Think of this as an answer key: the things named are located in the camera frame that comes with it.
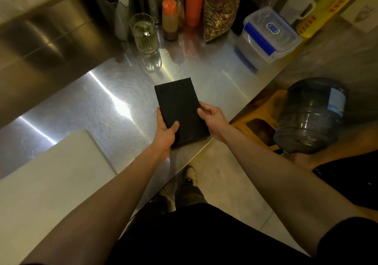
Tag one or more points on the person's left hand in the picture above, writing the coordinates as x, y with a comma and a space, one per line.
161, 139

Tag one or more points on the person's right hand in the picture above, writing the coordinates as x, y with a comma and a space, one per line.
217, 123

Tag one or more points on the person's left thumb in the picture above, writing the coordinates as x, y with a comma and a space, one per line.
173, 128

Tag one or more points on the person's right thumb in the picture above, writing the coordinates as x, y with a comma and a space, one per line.
202, 114

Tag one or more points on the black cloth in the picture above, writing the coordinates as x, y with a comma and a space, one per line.
180, 108

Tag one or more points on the person's right forearm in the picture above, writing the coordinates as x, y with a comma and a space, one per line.
283, 188

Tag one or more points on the person's left forearm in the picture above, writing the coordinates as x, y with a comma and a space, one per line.
103, 202

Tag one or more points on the person's beige shoe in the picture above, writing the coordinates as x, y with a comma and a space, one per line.
190, 175

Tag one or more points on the yellow plastic stool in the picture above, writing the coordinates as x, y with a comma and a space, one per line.
260, 117

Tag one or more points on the person's grey trouser leg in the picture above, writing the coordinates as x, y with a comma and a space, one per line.
189, 195

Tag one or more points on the person's dark shoe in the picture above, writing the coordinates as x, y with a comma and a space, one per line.
161, 200

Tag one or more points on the drinking glass with herbs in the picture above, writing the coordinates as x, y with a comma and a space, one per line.
144, 33

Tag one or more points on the orange cap brown sauce bottle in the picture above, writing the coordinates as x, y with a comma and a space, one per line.
170, 20

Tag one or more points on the clear container with blue clips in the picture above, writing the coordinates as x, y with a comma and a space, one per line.
270, 34

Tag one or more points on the large blue water jug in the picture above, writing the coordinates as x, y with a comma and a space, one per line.
310, 117

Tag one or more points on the clear bag of dried chilies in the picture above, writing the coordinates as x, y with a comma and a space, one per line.
221, 5

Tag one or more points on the tall orange squeeze bottle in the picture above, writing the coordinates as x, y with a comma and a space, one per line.
195, 2

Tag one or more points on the person's black shirt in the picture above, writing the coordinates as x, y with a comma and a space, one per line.
206, 238

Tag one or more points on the tall steel utensil holder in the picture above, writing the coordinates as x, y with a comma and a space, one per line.
119, 22

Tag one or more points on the round steel utensil holder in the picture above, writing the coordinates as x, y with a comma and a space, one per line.
153, 3

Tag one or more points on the white cutting board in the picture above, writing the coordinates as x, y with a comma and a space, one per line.
50, 191

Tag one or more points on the yellow cardboard box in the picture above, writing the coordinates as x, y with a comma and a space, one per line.
330, 8

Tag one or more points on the white printed paper sheet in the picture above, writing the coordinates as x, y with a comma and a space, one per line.
361, 12

